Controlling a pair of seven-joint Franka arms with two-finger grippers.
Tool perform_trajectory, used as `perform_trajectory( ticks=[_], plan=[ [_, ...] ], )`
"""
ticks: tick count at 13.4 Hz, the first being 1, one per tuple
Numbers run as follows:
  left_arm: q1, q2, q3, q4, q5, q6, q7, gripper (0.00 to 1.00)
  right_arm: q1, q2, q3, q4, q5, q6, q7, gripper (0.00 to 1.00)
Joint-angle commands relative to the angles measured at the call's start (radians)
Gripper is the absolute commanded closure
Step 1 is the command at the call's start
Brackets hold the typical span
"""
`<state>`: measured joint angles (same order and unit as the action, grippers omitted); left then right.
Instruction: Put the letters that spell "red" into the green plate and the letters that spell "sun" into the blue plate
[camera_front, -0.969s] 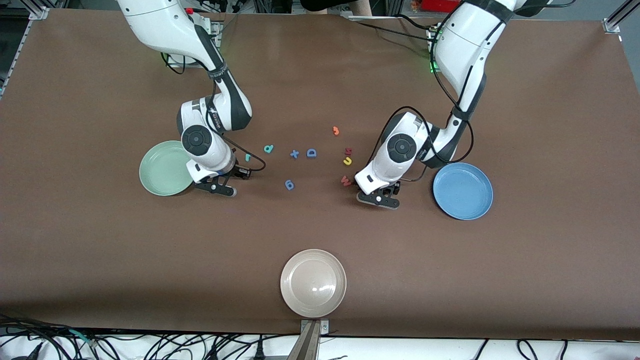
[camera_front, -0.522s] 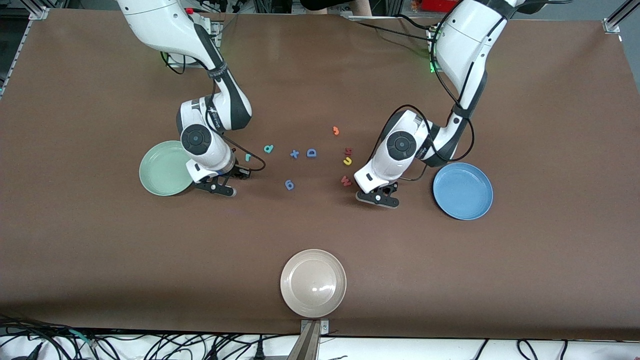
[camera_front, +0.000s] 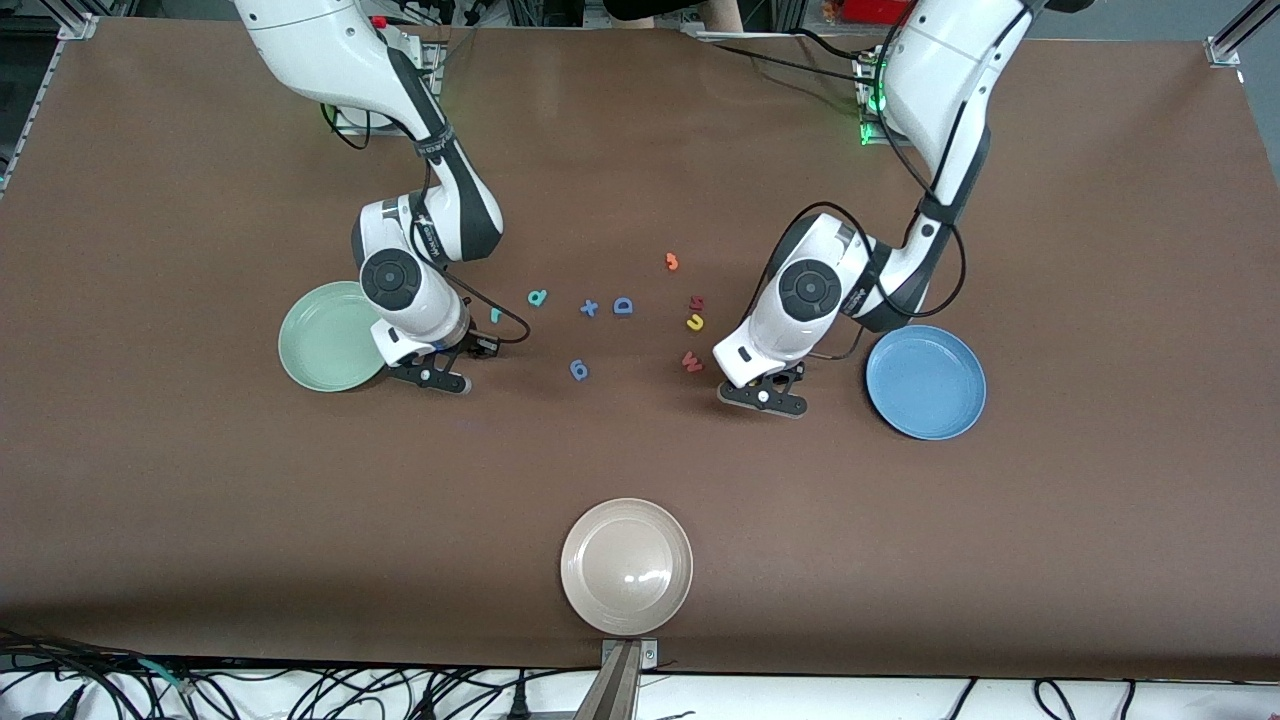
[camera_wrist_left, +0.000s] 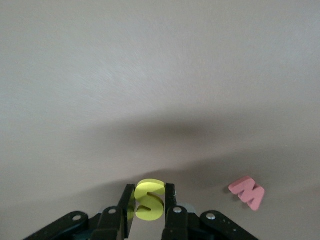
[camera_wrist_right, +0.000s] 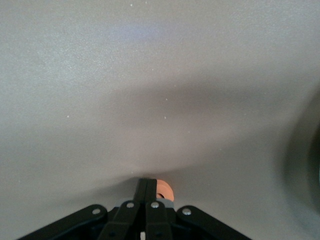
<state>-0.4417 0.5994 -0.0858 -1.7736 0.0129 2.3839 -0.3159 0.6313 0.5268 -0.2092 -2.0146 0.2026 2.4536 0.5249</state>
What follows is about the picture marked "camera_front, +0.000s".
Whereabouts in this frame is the light green plate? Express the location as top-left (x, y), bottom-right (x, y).
top-left (278, 281), bottom-right (393, 393)

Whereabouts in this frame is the blue plate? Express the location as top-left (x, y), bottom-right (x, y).
top-left (865, 325), bottom-right (988, 441)

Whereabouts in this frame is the beige plate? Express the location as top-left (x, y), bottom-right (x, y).
top-left (560, 498), bottom-right (694, 638)

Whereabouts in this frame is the red box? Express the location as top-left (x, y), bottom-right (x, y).
top-left (845, 0), bottom-right (916, 26)

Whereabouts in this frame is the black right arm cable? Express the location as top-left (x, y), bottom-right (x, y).
top-left (320, 20), bottom-right (533, 351)

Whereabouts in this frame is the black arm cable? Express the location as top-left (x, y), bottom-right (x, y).
top-left (320, 20), bottom-right (533, 351)
top-left (755, 0), bottom-right (969, 361)

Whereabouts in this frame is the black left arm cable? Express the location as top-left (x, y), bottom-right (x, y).
top-left (755, 0), bottom-right (969, 361)

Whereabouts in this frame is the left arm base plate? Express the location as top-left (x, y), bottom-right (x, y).
top-left (855, 50), bottom-right (901, 148)

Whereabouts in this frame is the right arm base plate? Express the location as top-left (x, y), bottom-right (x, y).
top-left (325, 40), bottom-right (446, 136)

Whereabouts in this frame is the black table cable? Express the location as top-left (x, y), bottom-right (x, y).
top-left (790, 28), bottom-right (886, 66)
top-left (700, 40), bottom-right (871, 86)

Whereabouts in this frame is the aluminium camera post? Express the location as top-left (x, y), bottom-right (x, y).
top-left (575, 638), bottom-right (661, 720)

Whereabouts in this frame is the teal cable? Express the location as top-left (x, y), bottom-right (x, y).
top-left (138, 658), bottom-right (196, 696)

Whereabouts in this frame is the aluminium frame profile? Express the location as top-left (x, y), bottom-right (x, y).
top-left (1205, 0), bottom-right (1280, 69)

